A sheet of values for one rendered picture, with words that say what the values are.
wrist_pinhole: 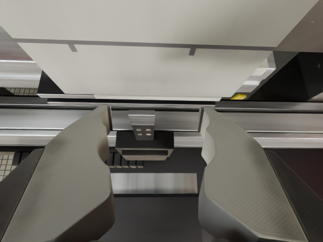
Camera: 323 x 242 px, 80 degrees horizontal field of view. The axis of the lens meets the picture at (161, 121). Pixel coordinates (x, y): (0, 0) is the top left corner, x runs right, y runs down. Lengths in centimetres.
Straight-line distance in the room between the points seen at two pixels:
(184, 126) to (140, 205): 30
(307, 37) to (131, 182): 34
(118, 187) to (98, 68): 12
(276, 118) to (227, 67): 40
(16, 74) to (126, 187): 19
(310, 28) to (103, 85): 31
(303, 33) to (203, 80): 23
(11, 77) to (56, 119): 23
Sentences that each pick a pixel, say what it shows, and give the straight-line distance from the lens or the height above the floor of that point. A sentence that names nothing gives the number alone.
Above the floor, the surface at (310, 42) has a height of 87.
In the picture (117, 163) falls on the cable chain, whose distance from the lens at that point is 59.
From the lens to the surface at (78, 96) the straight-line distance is 23.
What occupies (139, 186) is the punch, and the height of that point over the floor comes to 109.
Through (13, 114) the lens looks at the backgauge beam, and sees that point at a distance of 57.
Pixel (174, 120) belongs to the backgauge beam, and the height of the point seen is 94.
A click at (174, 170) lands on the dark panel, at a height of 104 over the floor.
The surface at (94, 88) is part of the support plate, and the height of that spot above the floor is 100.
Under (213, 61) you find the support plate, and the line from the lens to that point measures 16.
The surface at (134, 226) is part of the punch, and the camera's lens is 20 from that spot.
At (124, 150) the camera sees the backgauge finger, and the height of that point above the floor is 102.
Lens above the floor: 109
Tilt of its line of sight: 18 degrees down
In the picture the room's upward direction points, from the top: 180 degrees clockwise
